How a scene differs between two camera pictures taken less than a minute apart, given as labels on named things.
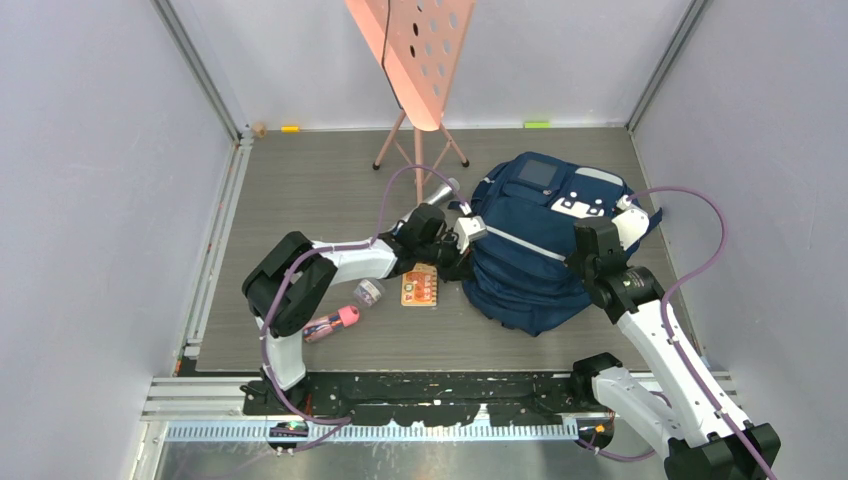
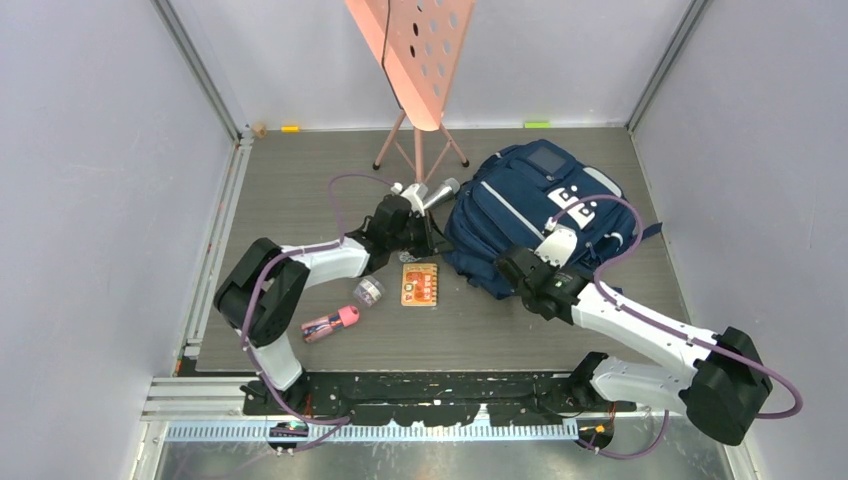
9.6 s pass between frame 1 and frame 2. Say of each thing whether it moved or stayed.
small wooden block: stayed
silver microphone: stayed
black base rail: stayed
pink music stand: stayed
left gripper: moved
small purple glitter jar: stayed
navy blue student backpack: moved
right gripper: moved
